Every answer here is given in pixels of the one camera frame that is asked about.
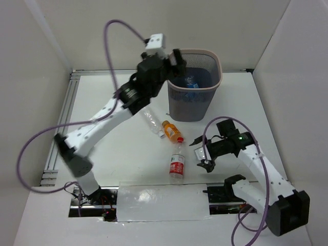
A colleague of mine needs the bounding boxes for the red label bottle red cap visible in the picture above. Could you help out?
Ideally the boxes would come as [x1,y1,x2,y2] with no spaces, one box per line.
[169,137,186,184]

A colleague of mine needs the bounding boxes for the blue label bottle white cap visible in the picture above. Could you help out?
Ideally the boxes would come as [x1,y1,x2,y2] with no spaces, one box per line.
[182,92,202,104]

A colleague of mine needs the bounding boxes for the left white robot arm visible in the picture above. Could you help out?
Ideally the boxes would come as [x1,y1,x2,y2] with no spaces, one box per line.
[54,49,186,204]

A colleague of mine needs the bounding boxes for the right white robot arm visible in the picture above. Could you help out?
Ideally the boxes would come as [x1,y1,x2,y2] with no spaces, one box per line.
[192,116,310,236]

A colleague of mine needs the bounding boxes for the grey mesh waste bin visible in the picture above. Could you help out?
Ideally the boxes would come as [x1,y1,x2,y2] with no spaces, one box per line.
[167,49,222,122]

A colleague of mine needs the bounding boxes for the orange juice bottle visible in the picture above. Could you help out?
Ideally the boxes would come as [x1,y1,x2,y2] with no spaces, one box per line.
[162,120,182,143]

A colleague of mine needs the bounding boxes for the clear unlabelled plastic bottle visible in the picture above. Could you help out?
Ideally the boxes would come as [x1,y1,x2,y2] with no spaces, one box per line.
[141,107,165,138]

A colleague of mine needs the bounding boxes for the white taped front panel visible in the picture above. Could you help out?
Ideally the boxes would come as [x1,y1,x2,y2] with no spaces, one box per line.
[116,184,210,222]

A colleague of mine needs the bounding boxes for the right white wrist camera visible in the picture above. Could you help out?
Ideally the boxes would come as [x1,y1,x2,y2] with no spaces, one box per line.
[194,147,211,163]

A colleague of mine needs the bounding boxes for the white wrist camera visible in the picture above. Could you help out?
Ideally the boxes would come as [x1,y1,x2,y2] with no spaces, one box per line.
[144,33,166,50]
[194,147,211,163]

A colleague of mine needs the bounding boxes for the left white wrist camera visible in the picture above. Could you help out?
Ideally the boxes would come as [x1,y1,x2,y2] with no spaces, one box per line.
[144,33,166,50]

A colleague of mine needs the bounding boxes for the aluminium frame rail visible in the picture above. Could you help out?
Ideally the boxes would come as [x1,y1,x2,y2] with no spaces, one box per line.
[39,68,254,186]

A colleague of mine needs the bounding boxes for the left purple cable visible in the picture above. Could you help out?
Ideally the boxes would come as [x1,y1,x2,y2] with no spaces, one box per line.
[16,19,149,218]

